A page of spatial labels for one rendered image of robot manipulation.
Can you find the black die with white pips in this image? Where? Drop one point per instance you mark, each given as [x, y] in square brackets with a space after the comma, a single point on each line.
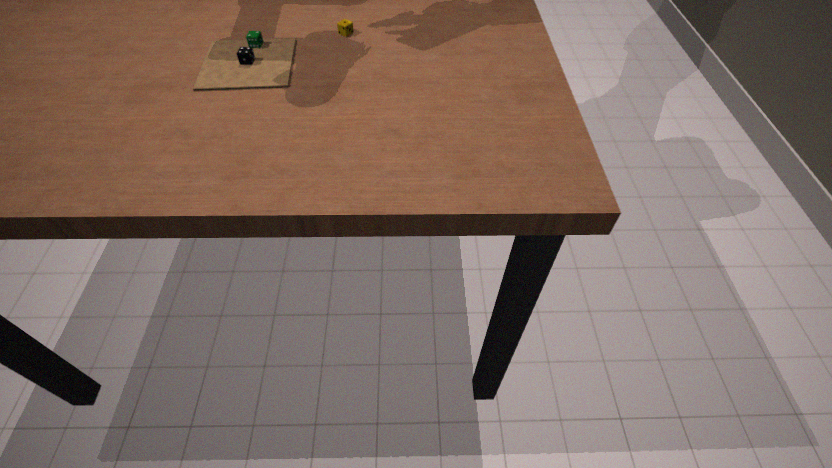
[245, 56]

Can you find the tan square mat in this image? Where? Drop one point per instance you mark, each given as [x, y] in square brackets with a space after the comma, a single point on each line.
[271, 68]

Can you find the green die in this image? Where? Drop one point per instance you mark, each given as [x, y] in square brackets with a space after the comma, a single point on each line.
[254, 39]

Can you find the yellow die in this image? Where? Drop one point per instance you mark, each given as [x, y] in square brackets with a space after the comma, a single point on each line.
[345, 27]

